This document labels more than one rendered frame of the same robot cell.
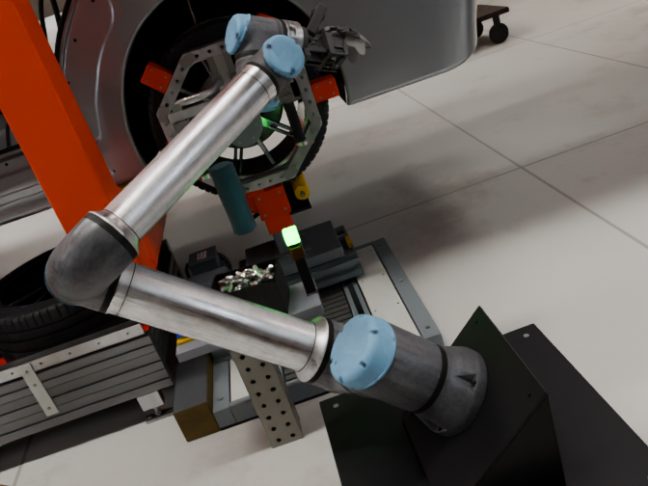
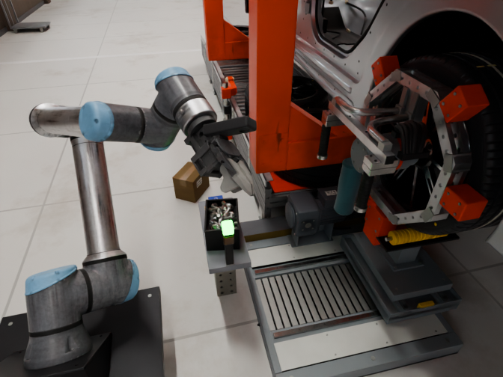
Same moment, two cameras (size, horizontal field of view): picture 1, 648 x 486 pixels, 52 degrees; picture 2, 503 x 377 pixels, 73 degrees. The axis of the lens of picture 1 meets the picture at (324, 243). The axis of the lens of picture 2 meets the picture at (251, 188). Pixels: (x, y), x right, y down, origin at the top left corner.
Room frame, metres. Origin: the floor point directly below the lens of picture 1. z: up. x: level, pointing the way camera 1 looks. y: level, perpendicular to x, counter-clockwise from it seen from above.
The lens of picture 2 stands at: (1.59, -0.83, 1.50)
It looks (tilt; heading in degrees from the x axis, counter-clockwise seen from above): 37 degrees down; 78
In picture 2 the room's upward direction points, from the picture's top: straight up
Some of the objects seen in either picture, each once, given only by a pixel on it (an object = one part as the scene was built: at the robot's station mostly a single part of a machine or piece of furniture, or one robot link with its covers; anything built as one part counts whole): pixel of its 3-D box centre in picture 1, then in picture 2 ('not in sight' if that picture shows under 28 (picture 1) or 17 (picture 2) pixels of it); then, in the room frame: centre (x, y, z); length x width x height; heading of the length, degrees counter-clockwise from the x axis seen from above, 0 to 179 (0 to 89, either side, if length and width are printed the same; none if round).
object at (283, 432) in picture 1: (264, 382); (223, 259); (1.69, 0.31, 0.21); 0.10 x 0.10 x 0.42; 1
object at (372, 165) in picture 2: (283, 92); (379, 163); (2.17, -0.04, 0.93); 0.09 x 0.05 x 0.05; 1
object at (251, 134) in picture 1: (241, 121); (384, 152); (2.30, 0.14, 0.85); 0.21 x 0.14 x 0.14; 1
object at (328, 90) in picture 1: (323, 88); (462, 202); (2.38, -0.18, 0.85); 0.09 x 0.08 x 0.07; 91
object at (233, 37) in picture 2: not in sight; (250, 37); (2.30, 2.58, 0.69); 0.52 x 0.17 x 0.35; 1
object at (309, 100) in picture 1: (240, 117); (401, 149); (2.37, 0.14, 0.85); 0.54 x 0.07 x 0.54; 91
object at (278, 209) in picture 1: (273, 203); (388, 221); (2.41, 0.14, 0.48); 0.16 x 0.12 x 0.17; 1
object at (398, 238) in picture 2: (298, 182); (418, 233); (2.47, 0.02, 0.51); 0.29 x 0.06 x 0.06; 1
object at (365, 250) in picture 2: (283, 228); (404, 242); (2.54, 0.14, 0.32); 0.40 x 0.30 x 0.28; 91
